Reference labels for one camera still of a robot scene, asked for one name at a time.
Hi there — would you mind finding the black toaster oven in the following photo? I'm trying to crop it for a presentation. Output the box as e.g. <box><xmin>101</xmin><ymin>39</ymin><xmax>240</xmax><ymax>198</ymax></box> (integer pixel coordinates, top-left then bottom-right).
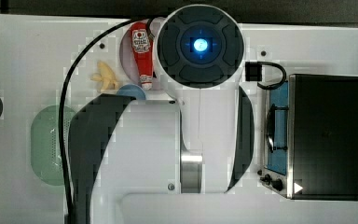
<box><xmin>259</xmin><ymin>74</ymin><xmax>358</xmax><ymax>201</ymax></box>

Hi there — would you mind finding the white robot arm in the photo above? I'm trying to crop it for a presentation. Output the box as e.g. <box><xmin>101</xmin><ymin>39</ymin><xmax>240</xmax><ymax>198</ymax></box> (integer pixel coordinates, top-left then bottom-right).
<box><xmin>69</xmin><ymin>5</ymin><xmax>254</xmax><ymax>224</ymax></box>

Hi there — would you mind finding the blue bowl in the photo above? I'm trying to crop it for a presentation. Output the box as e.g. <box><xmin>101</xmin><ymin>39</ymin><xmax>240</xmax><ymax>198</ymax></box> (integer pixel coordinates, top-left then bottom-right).
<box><xmin>117</xmin><ymin>84</ymin><xmax>146</xmax><ymax>100</ymax></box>

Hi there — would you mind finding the peeled banana toy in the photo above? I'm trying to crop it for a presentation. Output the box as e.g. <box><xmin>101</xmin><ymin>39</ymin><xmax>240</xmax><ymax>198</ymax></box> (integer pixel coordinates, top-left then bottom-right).
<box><xmin>90</xmin><ymin>61</ymin><xmax>120</xmax><ymax>92</ymax></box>

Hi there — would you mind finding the red ketchup bottle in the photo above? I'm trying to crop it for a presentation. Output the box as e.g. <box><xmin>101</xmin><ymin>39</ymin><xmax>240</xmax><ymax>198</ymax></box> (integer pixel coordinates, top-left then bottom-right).
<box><xmin>130</xmin><ymin>21</ymin><xmax>153</xmax><ymax>91</ymax></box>

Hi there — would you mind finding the grey round plate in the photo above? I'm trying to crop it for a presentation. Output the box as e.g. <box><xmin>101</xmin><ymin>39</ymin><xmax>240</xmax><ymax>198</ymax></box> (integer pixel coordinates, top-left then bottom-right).
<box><xmin>119</xmin><ymin>28</ymin><xmax>162</xmax><ymax>91</ymax></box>

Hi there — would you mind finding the green perforated colander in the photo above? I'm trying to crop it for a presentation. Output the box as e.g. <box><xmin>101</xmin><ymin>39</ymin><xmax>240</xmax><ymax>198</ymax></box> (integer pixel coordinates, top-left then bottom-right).
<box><xmin>31</xmin><ymin>105</ymin><xmax>63</xmax><ymax>186</ymax></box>

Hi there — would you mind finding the black camera mount with cable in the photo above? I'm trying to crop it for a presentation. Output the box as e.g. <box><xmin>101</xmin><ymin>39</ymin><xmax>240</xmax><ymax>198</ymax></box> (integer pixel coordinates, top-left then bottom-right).
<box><xmin>245</xmin><ymin>62</ymin><xmax>287</xmax><ymax>91</ymax></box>

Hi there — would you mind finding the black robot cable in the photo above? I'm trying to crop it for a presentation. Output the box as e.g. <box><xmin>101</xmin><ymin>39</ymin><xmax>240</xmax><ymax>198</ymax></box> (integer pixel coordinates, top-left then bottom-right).
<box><xmin>58</xmin><ymin>17</ymin><xmax>138</xmax><ymax>224</ymax></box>

